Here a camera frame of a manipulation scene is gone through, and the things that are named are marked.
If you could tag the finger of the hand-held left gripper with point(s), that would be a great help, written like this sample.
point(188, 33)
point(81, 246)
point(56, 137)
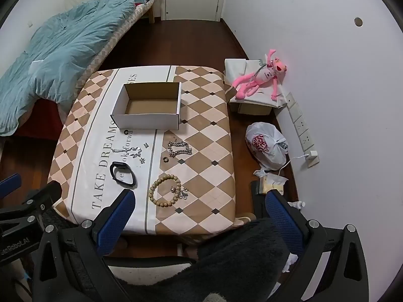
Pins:
point(44, 195)
point(9, 184)

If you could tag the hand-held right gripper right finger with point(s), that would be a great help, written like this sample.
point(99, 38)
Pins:
point(283, 218)

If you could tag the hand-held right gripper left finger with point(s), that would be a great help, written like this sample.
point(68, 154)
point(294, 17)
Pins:
point(115, 223)

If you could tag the black fitness band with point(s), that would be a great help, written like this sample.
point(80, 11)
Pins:
point(112, 173)

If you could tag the silver charm cluster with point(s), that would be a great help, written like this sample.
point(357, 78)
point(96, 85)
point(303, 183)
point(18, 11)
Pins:
point(184, 194)

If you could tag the white cardboard box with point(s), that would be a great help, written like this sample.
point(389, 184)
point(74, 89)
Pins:
point(144, 121)

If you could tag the small white bottle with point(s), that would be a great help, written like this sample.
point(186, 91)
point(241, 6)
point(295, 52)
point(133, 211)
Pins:
point(296, 205)

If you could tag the yellow tissue pack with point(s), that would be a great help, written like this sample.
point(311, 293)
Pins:
point(272, 185)

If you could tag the black bag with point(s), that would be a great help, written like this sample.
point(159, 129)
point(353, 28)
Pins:
point(256, 195)

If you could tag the crumpled white tissue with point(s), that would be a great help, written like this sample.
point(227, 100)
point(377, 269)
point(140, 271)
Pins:
point(290, 262)

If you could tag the dark fleece clothing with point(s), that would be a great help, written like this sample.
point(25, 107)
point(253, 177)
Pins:
point(236, 258)

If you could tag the white charger plug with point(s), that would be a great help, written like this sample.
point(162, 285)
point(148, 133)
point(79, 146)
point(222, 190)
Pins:
point(312, 157)

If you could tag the red cloth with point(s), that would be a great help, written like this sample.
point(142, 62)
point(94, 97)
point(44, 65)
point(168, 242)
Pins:
point(41, 119)

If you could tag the white plastic bag red print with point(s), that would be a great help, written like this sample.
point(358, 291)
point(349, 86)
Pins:
point(266, 144)

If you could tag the brown cardboard box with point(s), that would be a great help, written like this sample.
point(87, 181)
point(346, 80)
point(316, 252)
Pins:
point(252, 109)

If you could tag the checkered tablecloth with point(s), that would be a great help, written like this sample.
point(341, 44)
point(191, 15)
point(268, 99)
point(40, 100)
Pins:
point(207, 132)

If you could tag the light blue blanket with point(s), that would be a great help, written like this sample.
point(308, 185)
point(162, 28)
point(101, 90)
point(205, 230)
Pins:
point(63, 50)

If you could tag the pink plush toy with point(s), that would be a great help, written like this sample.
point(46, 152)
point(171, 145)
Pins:
point(264, 75)

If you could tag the white wall socket strip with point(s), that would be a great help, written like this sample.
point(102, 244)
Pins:
point(300, 125)

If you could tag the round wall cap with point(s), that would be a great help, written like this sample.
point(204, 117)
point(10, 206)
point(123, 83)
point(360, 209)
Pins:
point(358, 21)

